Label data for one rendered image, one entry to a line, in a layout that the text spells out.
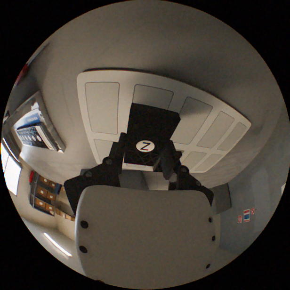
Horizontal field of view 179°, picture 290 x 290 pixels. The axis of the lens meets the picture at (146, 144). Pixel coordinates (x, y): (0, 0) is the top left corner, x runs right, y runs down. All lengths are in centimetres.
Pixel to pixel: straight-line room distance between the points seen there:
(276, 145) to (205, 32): 178
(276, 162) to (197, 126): 177
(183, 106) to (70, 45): 22
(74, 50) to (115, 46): 7
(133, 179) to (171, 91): 28
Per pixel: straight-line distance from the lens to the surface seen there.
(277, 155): 187
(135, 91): 15
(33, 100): 28
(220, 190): 267
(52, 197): 430
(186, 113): 18
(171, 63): 16
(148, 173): 38
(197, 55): 17
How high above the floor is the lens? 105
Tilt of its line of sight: 40 degrees down
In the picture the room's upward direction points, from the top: 180 degrees counter-clockwise
